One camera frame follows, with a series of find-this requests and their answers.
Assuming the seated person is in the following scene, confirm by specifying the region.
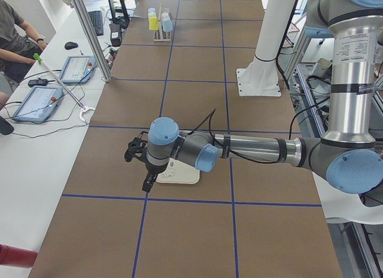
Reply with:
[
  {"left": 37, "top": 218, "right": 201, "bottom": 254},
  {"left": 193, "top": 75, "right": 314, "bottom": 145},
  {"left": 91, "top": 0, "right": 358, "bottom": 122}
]
[{"left": 0, "top": 0, "right": 48, "bottom": 105}]

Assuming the far teach pendant tablet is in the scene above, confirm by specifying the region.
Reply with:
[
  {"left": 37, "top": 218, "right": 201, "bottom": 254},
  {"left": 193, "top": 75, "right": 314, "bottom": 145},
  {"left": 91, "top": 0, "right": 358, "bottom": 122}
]
[{"left": 59, "top": 56, "right": 96, "bottom": 84}]

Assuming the teach pendant tablet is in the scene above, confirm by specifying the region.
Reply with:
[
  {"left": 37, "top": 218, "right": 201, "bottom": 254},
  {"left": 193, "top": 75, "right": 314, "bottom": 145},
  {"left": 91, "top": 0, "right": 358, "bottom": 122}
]
[
  {"left": 59, "top": 56, "right": 96, "bottom": 84},
  {"left": 11, "top": 86, "right": 63, "bottom": 123}
]

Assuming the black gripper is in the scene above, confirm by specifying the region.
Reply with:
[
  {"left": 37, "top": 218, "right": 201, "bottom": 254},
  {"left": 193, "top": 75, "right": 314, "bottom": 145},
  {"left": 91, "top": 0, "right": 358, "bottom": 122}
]
[{"left": 124, "top": 131, "right": 168, "bottom": 192}]

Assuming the light blue cup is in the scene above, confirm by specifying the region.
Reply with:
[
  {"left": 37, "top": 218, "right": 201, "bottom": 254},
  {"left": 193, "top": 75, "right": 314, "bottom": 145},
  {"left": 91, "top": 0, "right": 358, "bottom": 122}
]
[{"left": 162, "top": 16, "right": 173, "bottom": 32}]

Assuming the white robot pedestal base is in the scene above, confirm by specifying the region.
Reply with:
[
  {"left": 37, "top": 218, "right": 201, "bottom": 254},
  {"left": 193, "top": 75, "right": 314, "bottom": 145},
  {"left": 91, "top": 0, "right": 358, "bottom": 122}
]
[{"left": 236, "top": 0, "right": 298, "bottom": 97}]

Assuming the aluminium frame post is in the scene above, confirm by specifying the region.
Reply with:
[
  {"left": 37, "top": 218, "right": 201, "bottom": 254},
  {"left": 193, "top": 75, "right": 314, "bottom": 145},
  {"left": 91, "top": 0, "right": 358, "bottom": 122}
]
[{"left": 71, "top": 0, "right": 112, "bottom": 83}]

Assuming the wooden rack dowel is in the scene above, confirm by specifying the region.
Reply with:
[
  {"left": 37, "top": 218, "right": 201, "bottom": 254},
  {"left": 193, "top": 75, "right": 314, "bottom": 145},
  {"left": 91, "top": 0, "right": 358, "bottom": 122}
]
[{"left": 157, "top": 4, "right": 163, "bottom": 36}]

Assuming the black computer mouse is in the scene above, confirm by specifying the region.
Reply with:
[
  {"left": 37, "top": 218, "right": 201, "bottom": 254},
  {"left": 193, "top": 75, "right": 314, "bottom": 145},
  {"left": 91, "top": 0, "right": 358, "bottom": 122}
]
[{"left": 64, "top": 41, "right": 78, "bottom": 50}]

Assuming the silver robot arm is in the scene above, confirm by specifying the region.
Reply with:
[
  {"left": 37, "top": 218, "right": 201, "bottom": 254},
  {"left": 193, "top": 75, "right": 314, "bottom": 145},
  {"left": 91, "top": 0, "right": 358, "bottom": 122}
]
[{"left": 124, "top": 0, "right": 382, "bottom": 194}]

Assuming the cream plastic tray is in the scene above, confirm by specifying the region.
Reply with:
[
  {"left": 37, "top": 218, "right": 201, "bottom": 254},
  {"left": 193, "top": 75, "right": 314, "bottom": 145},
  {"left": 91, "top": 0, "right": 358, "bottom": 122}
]
[{"left": 156, "top": 158, "right": 200, "bottom": 185}]

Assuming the white wire cup rack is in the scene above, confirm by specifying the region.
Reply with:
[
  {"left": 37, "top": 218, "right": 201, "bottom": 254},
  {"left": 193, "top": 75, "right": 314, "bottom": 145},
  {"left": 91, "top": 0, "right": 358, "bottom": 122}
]
[{"left": 150, "top": 3, "right": 174, "bottom": 43}]

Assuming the white plastic chair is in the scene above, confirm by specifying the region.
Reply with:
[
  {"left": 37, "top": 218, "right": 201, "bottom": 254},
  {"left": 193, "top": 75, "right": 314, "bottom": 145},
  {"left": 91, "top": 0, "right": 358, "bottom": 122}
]
[{"left": 312, "top": 173, "right": 382, "bottom": 225}]

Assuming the metal grabber stick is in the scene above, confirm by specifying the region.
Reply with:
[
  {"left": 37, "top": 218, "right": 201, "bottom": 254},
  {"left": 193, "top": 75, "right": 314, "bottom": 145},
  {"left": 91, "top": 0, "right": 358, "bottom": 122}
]
[{"left": 33, "top": 53, "right": 95, "bottom": 123}]

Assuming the black label box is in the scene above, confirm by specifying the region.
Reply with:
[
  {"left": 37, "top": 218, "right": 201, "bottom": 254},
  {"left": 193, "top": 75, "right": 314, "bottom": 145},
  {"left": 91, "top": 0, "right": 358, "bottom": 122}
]
[{"left": 109, "top": 23, "right": 122, "bottom": 47}]

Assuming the black keyboard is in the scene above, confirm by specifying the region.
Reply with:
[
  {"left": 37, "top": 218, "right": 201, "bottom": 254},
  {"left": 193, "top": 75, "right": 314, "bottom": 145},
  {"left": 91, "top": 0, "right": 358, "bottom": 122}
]
[{"left": 88, "top": 10, "right": 104, "bottom": 36}]

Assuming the near teach pendant tablet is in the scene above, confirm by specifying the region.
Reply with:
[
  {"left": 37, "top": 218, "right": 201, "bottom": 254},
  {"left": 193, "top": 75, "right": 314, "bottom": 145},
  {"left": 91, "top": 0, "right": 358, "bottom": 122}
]
[{"left": 11, "top": 86, "right": 63, "bottom": 123}]

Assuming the black monitor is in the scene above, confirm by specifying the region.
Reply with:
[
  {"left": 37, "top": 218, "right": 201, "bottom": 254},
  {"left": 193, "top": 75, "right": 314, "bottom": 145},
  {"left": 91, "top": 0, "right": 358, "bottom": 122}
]
[{"left": 106, "top": 0, "right": 132, "bottom": 29}]

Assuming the yellow cup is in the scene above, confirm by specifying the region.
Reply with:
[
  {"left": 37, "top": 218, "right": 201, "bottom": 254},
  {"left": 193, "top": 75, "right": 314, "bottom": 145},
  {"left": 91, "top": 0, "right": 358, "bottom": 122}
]
[{"left": 148, "top": 13, "right": 159, "bottom": 31}]

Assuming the red fire extinguisher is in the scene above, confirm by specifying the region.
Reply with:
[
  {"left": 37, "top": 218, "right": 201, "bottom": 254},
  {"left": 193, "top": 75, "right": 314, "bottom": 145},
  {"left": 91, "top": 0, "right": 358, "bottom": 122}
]
[{"left": 1, "top": 245, "right": 38, "bottom": 268}]

